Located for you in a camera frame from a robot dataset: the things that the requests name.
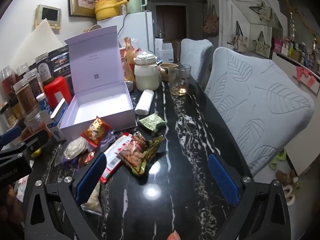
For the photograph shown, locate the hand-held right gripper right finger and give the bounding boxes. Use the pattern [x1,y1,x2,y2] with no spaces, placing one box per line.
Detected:
[208,154,292,240]

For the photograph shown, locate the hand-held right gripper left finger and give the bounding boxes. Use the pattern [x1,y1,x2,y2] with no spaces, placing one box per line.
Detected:
[24,152,120,240]

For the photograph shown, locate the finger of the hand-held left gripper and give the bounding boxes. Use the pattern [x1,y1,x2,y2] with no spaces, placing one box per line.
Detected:
[14,124,53,155]
[0,127,22,151]

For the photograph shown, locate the red white snack packet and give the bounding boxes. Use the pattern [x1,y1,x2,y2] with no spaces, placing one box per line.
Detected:
[100,133,134,183]

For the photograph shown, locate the purple satin drawstring pouch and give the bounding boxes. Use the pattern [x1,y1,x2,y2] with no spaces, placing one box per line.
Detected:
[95,129,118,153]

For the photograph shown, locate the red gold snack packet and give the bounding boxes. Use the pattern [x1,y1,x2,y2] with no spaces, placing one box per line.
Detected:
[82,116,113,147]

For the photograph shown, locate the brown cereal packet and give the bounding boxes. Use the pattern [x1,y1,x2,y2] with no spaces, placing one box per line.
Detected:
[117,132,164,175]

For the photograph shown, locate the lavender gift box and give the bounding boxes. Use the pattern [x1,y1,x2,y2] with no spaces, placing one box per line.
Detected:
[60,25,138,140]

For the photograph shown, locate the white ruffled soft item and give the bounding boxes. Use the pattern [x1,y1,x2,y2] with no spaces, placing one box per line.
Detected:
[64,136,88,160]

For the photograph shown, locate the copper foil wrapped candy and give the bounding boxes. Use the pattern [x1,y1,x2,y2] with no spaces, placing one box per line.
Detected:
[77,151,97,168]

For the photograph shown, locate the clear plastic packet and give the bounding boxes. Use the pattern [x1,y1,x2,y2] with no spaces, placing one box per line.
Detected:
[80,180,103,215]

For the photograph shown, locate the group of clear spice jars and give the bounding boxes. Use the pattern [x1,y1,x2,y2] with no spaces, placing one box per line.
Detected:
[0,52,54,135]

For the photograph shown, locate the red canister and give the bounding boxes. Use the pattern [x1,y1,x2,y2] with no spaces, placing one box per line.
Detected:
[44,76,74,110]

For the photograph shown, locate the green slippers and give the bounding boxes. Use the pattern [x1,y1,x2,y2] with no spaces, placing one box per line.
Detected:
[269,150,287,170]

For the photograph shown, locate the brown white slippers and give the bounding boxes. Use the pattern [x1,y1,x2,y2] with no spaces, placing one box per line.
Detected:
[276,170,300,205]

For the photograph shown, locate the large grey leaf-pattern chair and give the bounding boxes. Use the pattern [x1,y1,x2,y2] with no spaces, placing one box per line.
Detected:
[204,47,315,178]

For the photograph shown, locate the green snack packet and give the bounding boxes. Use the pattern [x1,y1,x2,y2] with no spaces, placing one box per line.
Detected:
[139,113,167,137]

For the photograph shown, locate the black printed box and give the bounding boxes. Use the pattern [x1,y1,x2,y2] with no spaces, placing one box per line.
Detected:
[49,45,73,80]

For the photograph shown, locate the white tissue pack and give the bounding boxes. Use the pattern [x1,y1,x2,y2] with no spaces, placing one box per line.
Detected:
[135,89,155,115]

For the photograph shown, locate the white foam board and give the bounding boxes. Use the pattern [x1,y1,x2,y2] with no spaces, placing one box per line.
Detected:
[15,19,68,68]

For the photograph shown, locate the clear glass cup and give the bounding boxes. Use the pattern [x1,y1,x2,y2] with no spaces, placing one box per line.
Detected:
[168,64,192,96]

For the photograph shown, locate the cream lidded water jug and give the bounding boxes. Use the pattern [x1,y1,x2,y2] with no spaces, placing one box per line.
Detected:
[134,50,160,92]

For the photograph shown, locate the orange snack bag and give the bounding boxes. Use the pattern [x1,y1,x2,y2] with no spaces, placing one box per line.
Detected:
[119,37,140,85]

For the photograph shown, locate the brown ceramic cup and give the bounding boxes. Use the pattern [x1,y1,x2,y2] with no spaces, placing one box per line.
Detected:
[159,63,180,82]

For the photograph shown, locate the small grey leaf-pattern chair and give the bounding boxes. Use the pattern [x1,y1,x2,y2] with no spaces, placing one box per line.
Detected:
[180,39,213,83]

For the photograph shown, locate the pink bow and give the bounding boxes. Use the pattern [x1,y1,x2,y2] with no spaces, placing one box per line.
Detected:
[296,66,317,82]

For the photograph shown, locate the beige tote bag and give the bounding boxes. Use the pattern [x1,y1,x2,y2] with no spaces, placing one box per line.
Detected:
[252,31,272,58]
[232,21,249,49]

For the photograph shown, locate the white cardboard boxes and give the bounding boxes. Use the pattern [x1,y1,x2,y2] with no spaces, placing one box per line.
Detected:
[154,38,175,64]

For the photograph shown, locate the yellow pot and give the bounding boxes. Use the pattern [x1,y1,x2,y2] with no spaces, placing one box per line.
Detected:
[94,0,128,22]

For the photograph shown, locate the row of bottles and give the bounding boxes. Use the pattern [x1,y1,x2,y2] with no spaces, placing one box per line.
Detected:
[272,36,320,68]

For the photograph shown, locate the white fridge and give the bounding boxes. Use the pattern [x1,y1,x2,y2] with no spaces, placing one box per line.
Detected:
[96,11,154,55]

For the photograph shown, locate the brown tote bag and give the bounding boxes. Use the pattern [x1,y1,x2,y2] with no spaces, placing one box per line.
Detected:
[204,12,219,37]

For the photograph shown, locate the green electric kettle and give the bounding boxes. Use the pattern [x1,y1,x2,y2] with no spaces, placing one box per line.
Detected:
[126,0,147,14]

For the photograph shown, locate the dark wooden door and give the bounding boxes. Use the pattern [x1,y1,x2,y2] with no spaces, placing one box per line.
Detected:
[156,4,187,40]

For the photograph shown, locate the wall intercom panel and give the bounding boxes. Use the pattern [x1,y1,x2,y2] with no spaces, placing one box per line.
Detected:
[34,4,62,30]

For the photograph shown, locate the black power cable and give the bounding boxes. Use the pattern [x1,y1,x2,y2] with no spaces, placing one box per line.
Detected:
[117,12,128,45]

